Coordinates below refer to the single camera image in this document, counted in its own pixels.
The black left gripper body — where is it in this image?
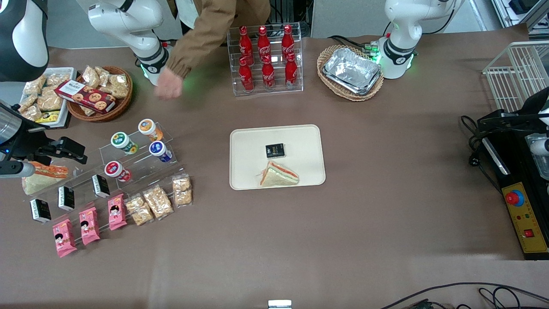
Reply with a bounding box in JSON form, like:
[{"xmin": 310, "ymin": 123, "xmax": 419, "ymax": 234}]
[{"xmin": 513, "ymin": 88, "xmax": 544, "ymax": 129}]

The white wire basket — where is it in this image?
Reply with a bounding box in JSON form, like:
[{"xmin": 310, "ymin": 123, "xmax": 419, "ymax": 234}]
[{"xmin": 483, "ymin": 41, "xmax": 549, "ymax": 113}]

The red gum bottle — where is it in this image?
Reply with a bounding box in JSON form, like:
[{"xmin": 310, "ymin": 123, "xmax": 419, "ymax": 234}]
[{"xmin": 104, "ymin": 161, "xmax": 132, "ymax": 182}]

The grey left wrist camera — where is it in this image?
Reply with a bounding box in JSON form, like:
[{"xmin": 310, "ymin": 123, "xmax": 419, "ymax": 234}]
[{"xmin": 530, "ymin": 136, "xmax": 549, "ymax": 156}]

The long black cable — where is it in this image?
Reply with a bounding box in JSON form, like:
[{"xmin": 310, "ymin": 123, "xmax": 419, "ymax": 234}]
[{"xmin": 380, "ymin": 282, "xmax": 549, "ymax": 309}]

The oval wicker basket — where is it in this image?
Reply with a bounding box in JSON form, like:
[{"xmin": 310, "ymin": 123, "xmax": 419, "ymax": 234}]
[{"xmin": 317, "ymin": 45, "xmax": 385, "ymax": 102}]

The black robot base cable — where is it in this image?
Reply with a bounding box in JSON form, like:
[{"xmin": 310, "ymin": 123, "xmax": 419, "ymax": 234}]
[{"xmin": 328, "ymin": 34, "xmax": 379, "ymax": 53}]

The black cable with plug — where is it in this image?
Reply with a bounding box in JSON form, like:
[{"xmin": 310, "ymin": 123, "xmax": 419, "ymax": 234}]
[{"xmin": 460, "ymin": 114, "xmax": 500, "ymax": 191}]

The black control box yellow panel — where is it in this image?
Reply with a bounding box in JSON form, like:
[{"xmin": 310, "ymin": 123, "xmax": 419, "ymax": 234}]
[{"xmin": 480, "ymin": 129, "xmax": 549, "ymax": 261}]

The green gum bottle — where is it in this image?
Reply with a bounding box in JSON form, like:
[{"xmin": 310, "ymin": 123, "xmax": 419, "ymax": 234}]
[{"xmin": 111, "ymin": 131, "xmax": 139, "ymax": 155}]

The orange gum bottle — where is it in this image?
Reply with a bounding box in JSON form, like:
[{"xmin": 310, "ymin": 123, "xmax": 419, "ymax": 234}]
[{"xmin": 138, "ymin": 118, "xmax": 164, "ymax": 142}]

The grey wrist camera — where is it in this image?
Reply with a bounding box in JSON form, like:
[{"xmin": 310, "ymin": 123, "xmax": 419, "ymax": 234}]
[
  {"xmin": 530, "ymin": 136, "xmax": 549, "ymax": 156},
  {"xmin": 0, "ymin": 161, "xmax": 36, "ymax": 179}
]

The pink snack packet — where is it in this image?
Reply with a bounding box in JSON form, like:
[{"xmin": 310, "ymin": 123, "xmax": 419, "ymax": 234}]
[
  {"xmin": 52, "ymin": 218, "xmax": 78, "ymax": 258},
  {"xmin": 107, "ymin": 193, "xmax": 128, "ymax": 231},
  {"xmin": 78, "ymin": 206, "xmax": 101, "ymax": 246}
]

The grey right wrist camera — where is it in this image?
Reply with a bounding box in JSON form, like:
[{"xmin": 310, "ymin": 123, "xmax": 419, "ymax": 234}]
[{"xmin": 0, "ymin": 161, "xmax": 36, "ymax": 179}]

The black equipment with cables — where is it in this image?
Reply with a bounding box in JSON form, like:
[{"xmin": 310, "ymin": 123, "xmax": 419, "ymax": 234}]
[{"xmin": 269, "ymin": 0, "xmax": 314, "ymax": 37}]

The wrapped triangle sandwich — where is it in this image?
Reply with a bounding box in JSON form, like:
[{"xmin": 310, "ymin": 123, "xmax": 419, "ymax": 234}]
[
  {"xmin": 257, "ymin": 161, "xmax": 300, "ymax": 188},
  {"xmin": 21, "ymin": 161, "xmax": 69, "ymax": 196}
]

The brown table cover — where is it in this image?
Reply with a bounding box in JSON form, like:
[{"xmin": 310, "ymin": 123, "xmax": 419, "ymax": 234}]
[{"xmin": 0, "ymin": 24, "xmax": 549, "ymax": 309}]

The red cookie box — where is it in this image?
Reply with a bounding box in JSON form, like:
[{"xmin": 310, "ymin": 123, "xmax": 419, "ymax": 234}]
[{"xmin": 54, "ymin": 80, "xmax": 117, "ymax": 114}]

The white rectangular snack tray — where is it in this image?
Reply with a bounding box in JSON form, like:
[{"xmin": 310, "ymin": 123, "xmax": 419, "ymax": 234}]
[{"xmin": 18, "ymin": 67, "xmax": 78, "ymax": 129}]

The looped black cable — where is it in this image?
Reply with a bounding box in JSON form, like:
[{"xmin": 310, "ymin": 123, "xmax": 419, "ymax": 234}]
[{"xmin": 455, "ymin": 287, "xmax": 532, "ymax": 309}]

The clear acrylic bottle rack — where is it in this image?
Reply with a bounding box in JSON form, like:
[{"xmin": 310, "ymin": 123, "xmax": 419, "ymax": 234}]
[{"xmin": 227, "ymin": 22, "xmax": 304, "ymax": 97}]

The clear acrylic stepped stand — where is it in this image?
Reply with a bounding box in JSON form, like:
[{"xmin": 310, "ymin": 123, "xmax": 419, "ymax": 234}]
[{"xmin": 24, "ymin": 122, "xmax": 191, "ymax": 228}]

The brown sleeved person forearm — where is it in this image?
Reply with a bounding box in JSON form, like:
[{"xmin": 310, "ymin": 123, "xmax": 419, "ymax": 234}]
[{"xmin": 165, "ymin": 0, "xmax": 271, "ymax": 80}]

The blue gum bottle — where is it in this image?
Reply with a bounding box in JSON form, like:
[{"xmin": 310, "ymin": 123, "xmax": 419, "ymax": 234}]
[{"xmin": 148, "ymin": 141, "xmax": 173, "ymax": 163}]

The beige plastic tray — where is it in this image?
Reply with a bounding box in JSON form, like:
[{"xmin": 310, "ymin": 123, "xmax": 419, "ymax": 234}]
[{"xmin": 229, "ymin": 124, "xmax": 326, "ymax": 191}]

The aluminium frame shelf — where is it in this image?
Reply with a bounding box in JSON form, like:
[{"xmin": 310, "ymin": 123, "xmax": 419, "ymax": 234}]
[{"xmin": 491, "ymin": 0, "xmax": 549, "ymax": 36}]

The red cola bottle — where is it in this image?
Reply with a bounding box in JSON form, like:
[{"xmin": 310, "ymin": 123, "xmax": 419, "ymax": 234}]
[
  {"xmin": 238, "ymin": 56, "xmax": 254, "ymax": 93},
  {"xmin": 256, "ymin": 26, "xmax": 271, "ymax": 58},
  {"xmin": 261, "ymin": 55, "xmax": 276, "ymax": 90},
  {"xmin": 239, "ymin": 26, "xmax": 253, "ymax": 60},
  {"xmin": 284, "ymin": 52, "xmax": 298, "ymax": 88},
  {"xmin": 281, "ymin": 24, "xmax": 296, "ymax": 56}
]

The bare person hand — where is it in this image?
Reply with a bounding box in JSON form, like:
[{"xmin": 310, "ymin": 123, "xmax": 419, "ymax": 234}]
[{"xmin": 154, "ymin": 68, "xmax": 184, "ymax": 100}]

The clear-wrapped granola bar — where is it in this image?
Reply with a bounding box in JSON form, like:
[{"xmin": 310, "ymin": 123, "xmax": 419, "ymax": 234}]
[
  {"xmin": 142, "ymin": 185, "xmax": 175, "ymax": 221},
  {"xmin": 172, "ymin": 174, "xmax": 193, "ymax": 208},
  {"xmin": 124, "ymin": 194, "xmax": 155, "ymax": 227}
]

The aluminium foil tray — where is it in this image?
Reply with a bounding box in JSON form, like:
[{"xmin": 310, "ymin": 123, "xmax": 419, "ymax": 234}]
[{"xmin": 323, "ymin": 47, "xmax": 382, "ymax": 96}]

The round brown wicker basket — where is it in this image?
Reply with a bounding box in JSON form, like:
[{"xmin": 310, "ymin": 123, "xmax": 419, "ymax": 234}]
[{"xmin": 66, "ymin": 65, "xmax": 133, "ymax": 123}]

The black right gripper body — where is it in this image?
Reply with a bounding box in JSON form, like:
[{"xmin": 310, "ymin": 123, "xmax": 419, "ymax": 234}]
[{"xmin": 9, "ymin": 122, "xmax": 57, "ymax": 161}]

